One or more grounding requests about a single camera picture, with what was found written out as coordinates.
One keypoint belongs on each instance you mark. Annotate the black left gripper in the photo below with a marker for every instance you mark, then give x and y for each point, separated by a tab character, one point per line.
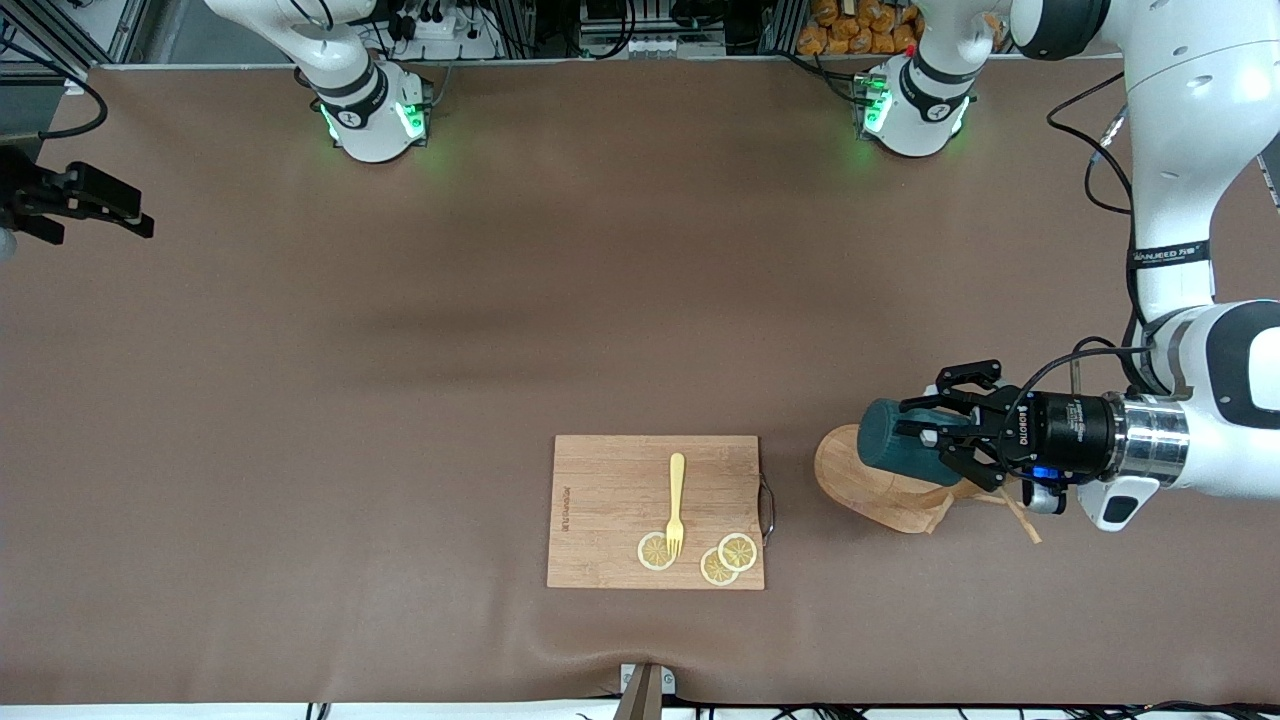
1068	432

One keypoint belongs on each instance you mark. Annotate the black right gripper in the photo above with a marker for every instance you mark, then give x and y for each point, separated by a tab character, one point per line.
30	195

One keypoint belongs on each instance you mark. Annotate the teal mug yellow inside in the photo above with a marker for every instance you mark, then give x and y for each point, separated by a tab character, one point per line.
880	445

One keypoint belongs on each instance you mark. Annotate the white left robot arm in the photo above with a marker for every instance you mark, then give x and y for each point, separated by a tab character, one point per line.
1190	100

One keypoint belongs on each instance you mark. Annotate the wooden mug tree rack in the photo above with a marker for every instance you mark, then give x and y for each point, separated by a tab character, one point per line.
850	490

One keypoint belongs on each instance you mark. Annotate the lemon slice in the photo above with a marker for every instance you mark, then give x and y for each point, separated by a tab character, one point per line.
712	572
741	552
648	552

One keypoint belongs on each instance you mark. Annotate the brown table mat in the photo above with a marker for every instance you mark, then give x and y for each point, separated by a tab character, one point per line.
300	400

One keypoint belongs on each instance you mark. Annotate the yellow plastic fork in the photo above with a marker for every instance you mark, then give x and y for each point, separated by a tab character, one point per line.
677	480

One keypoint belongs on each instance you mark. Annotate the bamboo cutting board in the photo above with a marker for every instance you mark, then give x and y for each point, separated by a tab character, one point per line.
610	500

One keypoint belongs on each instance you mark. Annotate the white power strip with plugs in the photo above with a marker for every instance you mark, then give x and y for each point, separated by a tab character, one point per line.
440	30

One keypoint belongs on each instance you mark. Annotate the pile of orange snacks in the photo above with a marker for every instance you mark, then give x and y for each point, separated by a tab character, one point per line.
850	25

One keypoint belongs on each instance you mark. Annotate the aluminium frame post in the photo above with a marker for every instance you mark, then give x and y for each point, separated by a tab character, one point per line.
125	30

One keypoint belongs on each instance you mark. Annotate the metal table edge bracket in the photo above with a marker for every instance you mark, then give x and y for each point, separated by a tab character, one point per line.
645	690

